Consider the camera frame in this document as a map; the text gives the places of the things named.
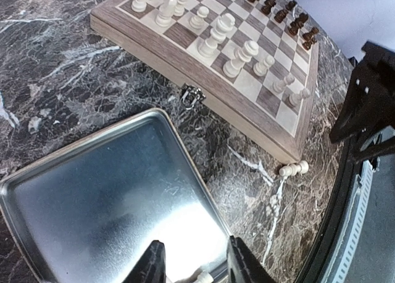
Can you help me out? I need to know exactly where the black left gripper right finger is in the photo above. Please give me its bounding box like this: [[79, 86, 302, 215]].
[[227, 236, 273, 283]]

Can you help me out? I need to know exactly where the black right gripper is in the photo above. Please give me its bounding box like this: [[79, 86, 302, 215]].
[[329, 41, 394, 160]]

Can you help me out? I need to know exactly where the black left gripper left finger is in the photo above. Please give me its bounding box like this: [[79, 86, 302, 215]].
[[123, 240, 166, 283]]

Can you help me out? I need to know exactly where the silver metal tray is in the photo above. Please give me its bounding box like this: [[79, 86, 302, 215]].
[[1, 108, 231, 282]]

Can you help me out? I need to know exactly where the white chess pawn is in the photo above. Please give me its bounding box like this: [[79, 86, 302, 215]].
[[252, 55, 275, 76], [189, 6, 209, 30], [272, 73, 295, 94]]

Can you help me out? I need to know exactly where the wooden chessboard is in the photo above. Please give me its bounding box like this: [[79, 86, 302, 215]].
[[90, 0, 319, 164]]

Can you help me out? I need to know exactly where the white chess king piece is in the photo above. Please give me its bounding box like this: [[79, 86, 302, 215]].
[[223, 40, 259, 78]]

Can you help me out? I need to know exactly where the white chess knight piece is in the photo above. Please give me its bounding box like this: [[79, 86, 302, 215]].
[[155, 0, 177, 27]]

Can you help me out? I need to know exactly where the white chess rook piece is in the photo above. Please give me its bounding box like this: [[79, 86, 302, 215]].
[[131, 0, 147, 12]]

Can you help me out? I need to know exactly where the white chess queen piece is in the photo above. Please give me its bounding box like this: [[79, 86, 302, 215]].
[[198, 13, 235, 58]]

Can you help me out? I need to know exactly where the white pieces pile in tray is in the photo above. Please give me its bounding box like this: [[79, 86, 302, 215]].
[[166, 270, 214, 283]]

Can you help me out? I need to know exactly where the dark chess pieces row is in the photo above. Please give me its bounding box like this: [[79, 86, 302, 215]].
[[230, 0, 320, 51]]

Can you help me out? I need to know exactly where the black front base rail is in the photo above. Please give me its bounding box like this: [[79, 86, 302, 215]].
[[295, 137, 363, 282]]

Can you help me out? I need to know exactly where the white slotted cable duct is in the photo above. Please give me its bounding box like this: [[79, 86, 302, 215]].
[[325, 160, 375, 282]]

